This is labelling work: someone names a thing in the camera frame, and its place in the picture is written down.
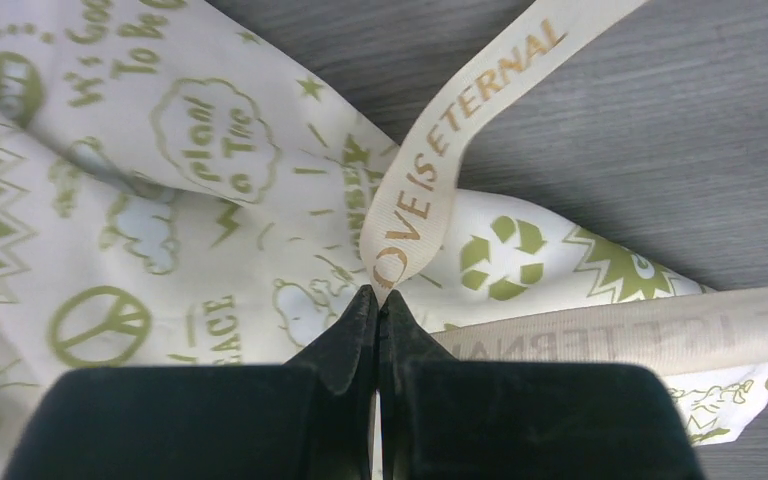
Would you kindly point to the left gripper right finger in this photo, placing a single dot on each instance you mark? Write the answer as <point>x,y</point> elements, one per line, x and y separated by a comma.
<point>444,418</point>

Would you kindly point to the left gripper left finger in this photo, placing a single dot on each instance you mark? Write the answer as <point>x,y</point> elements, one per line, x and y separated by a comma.
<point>308,418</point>

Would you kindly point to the beige tote bag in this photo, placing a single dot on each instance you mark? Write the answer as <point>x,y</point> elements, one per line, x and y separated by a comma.
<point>410,215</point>

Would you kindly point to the cream patterned cloth bag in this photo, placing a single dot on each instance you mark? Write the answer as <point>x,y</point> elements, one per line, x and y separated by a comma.
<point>176,191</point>

